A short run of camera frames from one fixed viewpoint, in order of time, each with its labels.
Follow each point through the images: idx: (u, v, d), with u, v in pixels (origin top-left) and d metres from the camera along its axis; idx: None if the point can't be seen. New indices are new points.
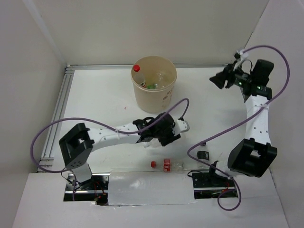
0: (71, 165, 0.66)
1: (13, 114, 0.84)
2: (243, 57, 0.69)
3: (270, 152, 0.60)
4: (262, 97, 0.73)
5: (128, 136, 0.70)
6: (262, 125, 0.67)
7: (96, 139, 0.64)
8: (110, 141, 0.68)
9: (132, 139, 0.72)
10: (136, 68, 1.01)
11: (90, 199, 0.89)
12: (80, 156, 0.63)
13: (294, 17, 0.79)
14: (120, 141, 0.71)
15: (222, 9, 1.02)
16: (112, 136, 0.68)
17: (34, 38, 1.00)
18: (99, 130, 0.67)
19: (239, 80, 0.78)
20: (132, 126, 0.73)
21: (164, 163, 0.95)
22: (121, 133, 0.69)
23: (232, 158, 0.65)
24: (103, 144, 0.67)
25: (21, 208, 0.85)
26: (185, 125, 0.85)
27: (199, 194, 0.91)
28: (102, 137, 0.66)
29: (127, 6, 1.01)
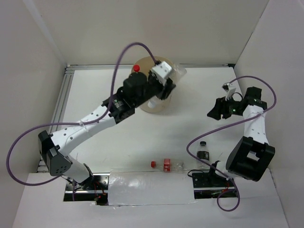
0: (55, 172, 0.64)
1: (13, 113, 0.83)
2: (232, 87, 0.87)
3: (268, 151, 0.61)
4: (258, 107, 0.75)
5: (97, 123, 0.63)
6: (259, 128, 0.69)
7: (61, 144, 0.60)
8: (80, 137, 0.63)
9: (106, 125, 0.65)
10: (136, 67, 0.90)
11: (90, 199, 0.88)
12: (54, 163, 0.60)
13: (293, 17, 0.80)
14: (95, 131, 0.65)
15: (222, 9, 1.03)
16: (79, 131, 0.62)
17: (34, 38, 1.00)
18: (64, 131, 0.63)
19: (233, 108, 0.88)
20: (101, 109, 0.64)
21: (164, 163, 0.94)
22: (88, 124, 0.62)
23: (231, 159, 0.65)
24: (74, 142, 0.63)
25: (21, 208, 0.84)
26: (165, 68, 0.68)
27: (199, 194, 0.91)
28: (69, 137, 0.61)
29: (128, 6, 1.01)
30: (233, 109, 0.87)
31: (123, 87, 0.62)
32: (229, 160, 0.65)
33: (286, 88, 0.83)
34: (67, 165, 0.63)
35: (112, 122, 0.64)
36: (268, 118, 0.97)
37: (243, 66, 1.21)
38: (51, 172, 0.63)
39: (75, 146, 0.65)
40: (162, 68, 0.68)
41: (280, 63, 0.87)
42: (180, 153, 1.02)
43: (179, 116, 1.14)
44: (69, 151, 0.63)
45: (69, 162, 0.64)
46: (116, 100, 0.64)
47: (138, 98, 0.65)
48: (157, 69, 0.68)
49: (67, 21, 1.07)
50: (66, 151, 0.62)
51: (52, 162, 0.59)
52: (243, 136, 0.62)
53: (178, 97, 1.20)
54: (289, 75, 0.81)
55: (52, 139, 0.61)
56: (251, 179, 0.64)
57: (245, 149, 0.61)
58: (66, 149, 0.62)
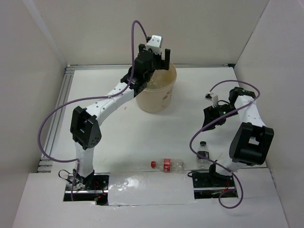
0: (90, 143, 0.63)
1: (13, 113, 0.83)
2: (213, 95, 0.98)
3: (267, 133, 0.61)
4: (248, 96, 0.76)
5: (123, 96, 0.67)
6: (254, 113, 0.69)
7: (97, 113, 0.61)
8: (110, 109, 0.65)
9: (128, 97, 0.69)
10: None
11: (90, 199, 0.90)
12: (94, 131, 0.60)
13: (294, 17, 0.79)
14: (120, 104, 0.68)
15: (222, 9, 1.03)
16: (109, 103, 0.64)
17: (34, 38, 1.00)
18: (95, 104, 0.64)
19: (223, 110, 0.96)
20: (121, 84, 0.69)
21: (164, 163, 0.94)
22: (115, 96, 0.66)
23: (233, 147, 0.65)
24: (106, 113, 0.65)
25: (21, 209, 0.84)
26: (157, 39, 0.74)
27: (199, 194, 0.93)
28: (101, 108, 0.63)
29: (128, 6, 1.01)
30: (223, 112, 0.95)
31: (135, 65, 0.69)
32: (233, 149, 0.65)
33: (286, 88, 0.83)
34: (99, 135, 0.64)
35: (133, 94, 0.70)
36: (268, 118, 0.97)
37: (243, 66, 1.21)
38: (86, 143, 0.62)
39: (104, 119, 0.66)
40: (154, 40, 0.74)
41: (280, 62, 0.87)
42: (180, 153, 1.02)
43: (179, 116, 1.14)
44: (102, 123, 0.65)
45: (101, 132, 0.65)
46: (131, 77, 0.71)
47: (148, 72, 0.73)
48: (152, 43, 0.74)
49: (67, 21, 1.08)
50: (100, 122, 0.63)
51: (92, 130, 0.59)
52: (243, 122, 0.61)
53: (178, 97, 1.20)
54: (289, 75, 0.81)
55: (87, 111, 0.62)
56: (256, 164, 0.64)
57: (245, 135, 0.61)
58: (100, 119, 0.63)
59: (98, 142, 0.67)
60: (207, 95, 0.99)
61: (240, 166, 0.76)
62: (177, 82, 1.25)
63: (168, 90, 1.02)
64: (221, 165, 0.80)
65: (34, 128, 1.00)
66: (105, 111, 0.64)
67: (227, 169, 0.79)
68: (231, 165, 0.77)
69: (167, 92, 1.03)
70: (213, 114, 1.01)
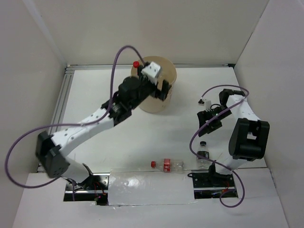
0: (53, 173, 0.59)
1: (13, 114, 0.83)
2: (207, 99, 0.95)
3: (263, 127, 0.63)
4: (238, 95, 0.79)
5: (98, 124, 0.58)
6: (248, 109, 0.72)
7: (61, 144, 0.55)
8: (81, 138, 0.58)
9: (107, 126, 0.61)
10: (136, 64, 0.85)
11: (90, 199, 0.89)
12: (55, 162, 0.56)
13: (294, 17, 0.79)
14: (95, 131, 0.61)
15: (222, 9, 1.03)
16: (80, 132, 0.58)
17: (34, 38, 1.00)
18: (64, 131, 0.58)
19: (216, 112, 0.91)
20: (100, 111, 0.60)
21: (164, 163, 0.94)
22: (89, 125, 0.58)
23: (232, 145, 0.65)
24: (75, 143, 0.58)
25: (21, 209, 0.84)
26: (155, 68, 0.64)
27: (199, 194, 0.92)
28: (69, 138, 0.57)
29: (127, 6, 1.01)
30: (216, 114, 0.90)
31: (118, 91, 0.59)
32: (232, 147, 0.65)
33: (286, 88, 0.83)
34: (64, 164, 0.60)
35: (112, 123, 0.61)
36: (268, 118, 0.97)
37: (243, 66, 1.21)
38: (48, 173, 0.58)
39: (73, 149, 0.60)
40: (151, 68, 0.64)
41: (280, 63, 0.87)
42: (180, 153, 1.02)
43: (179, 116, 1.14)
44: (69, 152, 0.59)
45: (66, 161, 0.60)
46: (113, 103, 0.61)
47: (134, 100, 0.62)
48: (147, 70, 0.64)
49: (67, 21, 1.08)
50: (67, 151, 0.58)
51: (52, 162, 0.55)
52: (240, 119, 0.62)
53: (178, 97, 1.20)
54: (289, 76, 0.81)
55: (53, 139, 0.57)
56: (256, 158, 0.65)
57: (243, 130, 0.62)
58: (67, 150, 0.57)
59: (64, 170, 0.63)
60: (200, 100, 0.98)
61: (239, 163, 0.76)
62: (176, 82, 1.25)
63: (168, 90, 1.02)
64: (220, 163, 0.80)
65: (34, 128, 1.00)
66: (74, 141, 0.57)
67: (227, 166, 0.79)
68: (231, 163, 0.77)
69: None
70: (206, 118, 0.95)
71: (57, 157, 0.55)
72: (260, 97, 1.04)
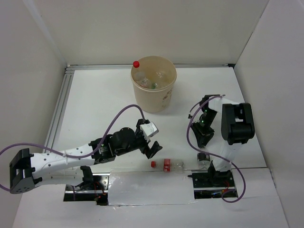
0: (16, 190, 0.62)
1: (13, 114, 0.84)
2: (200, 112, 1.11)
3: (246, 107, 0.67)
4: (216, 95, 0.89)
5: (79, 160, 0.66)
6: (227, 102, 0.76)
7: (37, 167, 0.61)
8: (57, 167, 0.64)
9: (85, 163, 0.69)
10: (136, 64, 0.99)
11: (90, 199, 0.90)
12: (22, 183, 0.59)
13: (294, 17, 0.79)
14: (72, 166, 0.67)
15: (222, 9, 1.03)
16: (59, 162, 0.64)
17: (34, 38, 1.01)
18: (45, 156, 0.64)
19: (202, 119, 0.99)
20: (87, 147, 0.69)
21: (164, 163, 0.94)
22: (70, 157, 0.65)
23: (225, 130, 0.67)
24: (51, 170, 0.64)
25: (21, 209, 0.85)
26: (151, 128, 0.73)
27: (199, 194, 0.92)
28: (47, 164, 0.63)
29: (127, 6, 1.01)
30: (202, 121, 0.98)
31: (113, 138, 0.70)
32: (225, 132, 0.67)
33: (286, 88, 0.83)
34: (30, 186, 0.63)
35: (91, 162, 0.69)
36: (268, 118, 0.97)
37: (243, 66, 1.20)
38: (11, 189, 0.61)
39: (45, 175, 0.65)
40: (149, 127, 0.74)
41: (279, 63, 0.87)
42: (180, 153, 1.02)
43: (179, 116, 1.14)
44: (39, 176, 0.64)
45: (34, 184, 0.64)
46: (101, 145, 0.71)
47: (122, 149, 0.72)
48: (145, 128, 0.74)
49: (67, 22, 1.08)
50: (39, 175, 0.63)
51: (21, 182, 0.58)
52: (224, 105, 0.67)
53: (178, 97, 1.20)
54: (289, 76, 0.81)
55: (31, 159, 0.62)
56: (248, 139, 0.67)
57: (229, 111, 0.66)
58: (39, 174, 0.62)
59: (27, 190, 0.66)
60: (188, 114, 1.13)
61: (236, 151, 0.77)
62: (176, 82, 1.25)
63: (169, 90, 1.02)
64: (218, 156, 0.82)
65: (34, 128, 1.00)
66: (50, 167, 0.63)
67: (225, 158, 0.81)
68: (227, 153, 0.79)
69: (167, 92, 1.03)
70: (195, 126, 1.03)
71: (27, 180, 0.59)
72: (260, 96, 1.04)
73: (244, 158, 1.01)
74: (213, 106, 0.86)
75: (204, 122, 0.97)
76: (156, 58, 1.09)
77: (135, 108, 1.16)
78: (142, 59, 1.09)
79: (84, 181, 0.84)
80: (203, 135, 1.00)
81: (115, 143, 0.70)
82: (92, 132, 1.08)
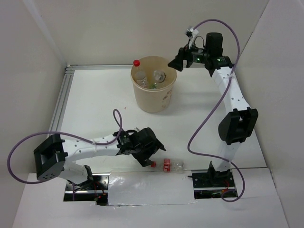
0: (43, 176, 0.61)
1: (13, 114, 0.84)
2: (194, 33, 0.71)
3: (252, 114, 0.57)
4: (225, 67, 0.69)
5: (106, 148, 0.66)
6: (238, 94, 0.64)
7: (70, 153, 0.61)
8: (87, 155, 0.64)
9: (111, 153, 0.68)
10: (136, 63, 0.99)
11: (90, 199, 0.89)
12: (53, 168, 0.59)
13: (294, 17, 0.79)
14: (99, 154, 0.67)
15: (222, 9, 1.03)
16: (89, 148, 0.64)
17: (34, 38, 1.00)
18: (75, 142, 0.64)
19: (197, 58, 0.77)
20: (111, 136, 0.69)
21: (164, 163, 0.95)
22: (99, 145, 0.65)
23: (223, 131, 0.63)
24: (80, 156, 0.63)
25: (20, 209, 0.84)
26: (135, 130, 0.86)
27: (199, 194, 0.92)
28: (78, 150, 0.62)
29: (127, 6, 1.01)
30: (197, 60, 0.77)
31: (140, 134, 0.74)
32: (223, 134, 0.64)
33: (286, 88, 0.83)
34: (56, 172, 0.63)
35: (115, 152, 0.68)
36: (268, 118, 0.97)
37: (243, 67, 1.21)
38: (38, 175, 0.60)
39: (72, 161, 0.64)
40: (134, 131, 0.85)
41: (279, 63, 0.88)
42: (180, 153, 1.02)
43: (179, 116, 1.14)
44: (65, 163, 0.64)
45: (60, 171, 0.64)
46: (124, 136, 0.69)
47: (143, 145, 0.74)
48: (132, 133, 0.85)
49: (67, 21, 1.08)
50: (68, 160, 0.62)
51: (53, 166, 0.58)
52: (230, 113, 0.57)
53: (178, 97, 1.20)
54: (289, 75, 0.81)
55: (63, 145, 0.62)
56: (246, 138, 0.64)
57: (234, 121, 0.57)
58: (70, 159, 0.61)
59: (51, 177, 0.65)
60: (187, 31, 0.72)
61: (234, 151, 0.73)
62: (176, 83, 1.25)
63: (169, 90, 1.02)
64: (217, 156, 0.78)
65: (34, 128, 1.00)
66: (80, 155, 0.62)
67: (225, 157, 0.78)
68: (226, 153, 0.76)
69: (167, 92, 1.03)
70: (186, 56, 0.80)
71: (59, 164, 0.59)
72: (259, 97, 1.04)
73: (244, 158, 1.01)
74: (217, 80, 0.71)
75: (198, 61, 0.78)
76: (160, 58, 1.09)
77: (136, 107, 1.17)
78: (144, 58, 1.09)
79: (87, 180, 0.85)
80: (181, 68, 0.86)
81: (142, 137, 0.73)
82: (92, 132, 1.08)
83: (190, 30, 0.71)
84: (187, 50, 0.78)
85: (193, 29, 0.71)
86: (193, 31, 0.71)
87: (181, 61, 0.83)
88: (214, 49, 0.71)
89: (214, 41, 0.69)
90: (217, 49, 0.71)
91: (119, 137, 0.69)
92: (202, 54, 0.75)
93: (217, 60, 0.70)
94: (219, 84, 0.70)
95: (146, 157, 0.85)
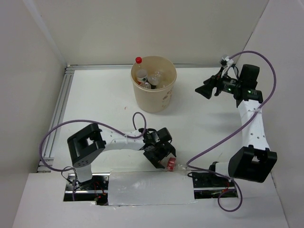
0: (78, 163, 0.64)
1: (13, 114, 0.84)
2: (230, 62, 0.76)
3: (270, 157, 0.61)
4: (254, 100, 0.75)
5: (134, 141, 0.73)
6: (259, 131, 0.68)
7: (107, 141, 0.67)
8: (119, 145, 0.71)
9: (137, 146, 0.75)
10: (138, 60, 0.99)
11: (90, 199, 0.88)
12: (90, 155, 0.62)
13: (294, 17, 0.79)
14: (127, 146, 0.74)
15: (221, 9, 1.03)
16: (122, 139, 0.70)
17: (34, 38, 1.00)
18: (110, 132, 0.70)
19: (227, 88, 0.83)
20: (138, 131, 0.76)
21: (169, 161, 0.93)
22: (130, 138, 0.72)
23: (233, 166, 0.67)
24: (113, 146, 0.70)
25: (20, 209, 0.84)
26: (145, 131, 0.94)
27: (199, 194, 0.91)
28: (113, 139, 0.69)
29: (127, 6, 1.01)
30: (228, 89, 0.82)
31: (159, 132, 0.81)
32: (232, 168, 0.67)
33: (286, 88, 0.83)
34: (89, 160, 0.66)
35: (140, 146, 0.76)
36: (267, 118, 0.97)
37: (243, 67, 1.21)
38: (74, 161, 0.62)
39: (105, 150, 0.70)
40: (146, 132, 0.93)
41: (278, 64, 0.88)
42: (180, 153, 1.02)
43: (179, 116, 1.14)
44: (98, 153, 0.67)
45: (92, 159, 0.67)
46: (147, 132, 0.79)
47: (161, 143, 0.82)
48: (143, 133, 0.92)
49: (67, 22, 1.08)
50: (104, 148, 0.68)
51: (91, 154, 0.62)
52: (244, 146, 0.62)
53: (178, 97, 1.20)
54: (289, 76, 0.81)
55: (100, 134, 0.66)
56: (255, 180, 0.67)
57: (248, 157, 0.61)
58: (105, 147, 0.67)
59: (82, 165, 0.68)
60: (223, 59, 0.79)
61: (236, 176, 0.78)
62: (176, 83, 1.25)
63: (169, 90, 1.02)
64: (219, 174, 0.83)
65: (34, 128, 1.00)
66: (114, 144, 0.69)
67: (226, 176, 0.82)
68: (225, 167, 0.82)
69: (167, 92, 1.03)
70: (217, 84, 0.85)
71: (98, 152, 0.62)
72: None
73: None
74: (241, 112, 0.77)
75: (229, 92, 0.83)
76: (162, 57, 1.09)
77: (136, 108, 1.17)
78: (146, 57, 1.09)
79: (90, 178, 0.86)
80: (209, 95, 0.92)
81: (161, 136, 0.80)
82: None
83: (225, 59, 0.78)
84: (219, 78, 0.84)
85: (228, 58, 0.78)
86: (228, 60, 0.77)
87: (211, 89, 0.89)
88: (248, 80, 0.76)
89: (248, 72, 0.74)
90: (250, 81, 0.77)
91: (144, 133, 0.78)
92: (234, 85, 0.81)
93: (248, 91, 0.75)
94: (242, 115, 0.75)
95: (158, 159, 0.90)
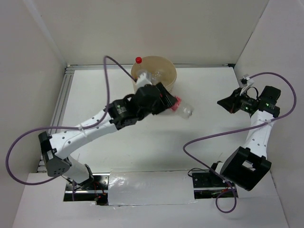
0: (53, 172, 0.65)
1: (13, 113, 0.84)
2: (250, 81, 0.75)
3: (262, 165, 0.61)
4: (268, 114, 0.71)
5: (97, 129, 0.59)
6: (262, 139, 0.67)
7: (58, 147, 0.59)
8: (79, 142, 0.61)
9: (106, 131, 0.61)
10: (138, 60, 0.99)
11: (90, 199, 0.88)
12: (51, 166, 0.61)
13: (294, 17, 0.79)
14: (97, 135, 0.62)
15: (221, 9, 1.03)
16: (77, 136, 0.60)
17: (34, 37, 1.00)
18: (63, 134, 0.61)
19: (245, 106, 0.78)
20: (101, 113, 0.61)
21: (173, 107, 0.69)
22: (87, 129, 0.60)
23: (224, 166, 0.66)
24: (72, 147, 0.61)
25: (20, 209, 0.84)
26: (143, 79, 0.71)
27: (199, 194, 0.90)
28: (67, 141, 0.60)
29: (127, 6, 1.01)
30: (245, 108, 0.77)
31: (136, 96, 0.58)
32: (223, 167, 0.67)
33: (287, 88, 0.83)
34: (65, 167, 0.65)
35: (113, 128, 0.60)
36: None
37: (244, 67, 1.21)
38: (48, 172, 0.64)
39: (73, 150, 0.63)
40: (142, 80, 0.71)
41: (279, 64, 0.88)
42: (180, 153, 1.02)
43: (179, 116, 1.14)
44: (65, 156, 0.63)
45: (66, 165, 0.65)
46: (118, 106, 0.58)
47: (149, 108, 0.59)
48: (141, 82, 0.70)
49: (67, 21, 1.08)
50: (68, 151, 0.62)
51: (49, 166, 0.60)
52: (240, 146, 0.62)
53: (178, 97, 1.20)
54: (289, 75, 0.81)
55: (51, 141, 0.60)
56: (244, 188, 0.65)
57: (240, 157, 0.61)
58: (63, 153, 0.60)
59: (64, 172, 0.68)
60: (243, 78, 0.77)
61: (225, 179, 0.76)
62: (176, 83, 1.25)
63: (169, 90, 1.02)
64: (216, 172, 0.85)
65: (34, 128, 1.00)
66: (72, 144, 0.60)
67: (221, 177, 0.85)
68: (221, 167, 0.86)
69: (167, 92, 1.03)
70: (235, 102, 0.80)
71: (52, 162, 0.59)
72: None
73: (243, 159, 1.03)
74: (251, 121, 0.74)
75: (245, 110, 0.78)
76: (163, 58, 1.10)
77: None
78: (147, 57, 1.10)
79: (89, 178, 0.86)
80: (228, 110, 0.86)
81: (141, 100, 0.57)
82: None
83: (246, 78, 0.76)
84: (238, 96, 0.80)
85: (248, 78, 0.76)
86: (249, 80, 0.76)
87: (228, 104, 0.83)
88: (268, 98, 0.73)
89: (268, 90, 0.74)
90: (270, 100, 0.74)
91: (114, 109, 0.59)
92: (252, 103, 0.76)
93: (266, 104, 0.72)
94: (251, 123, 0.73)
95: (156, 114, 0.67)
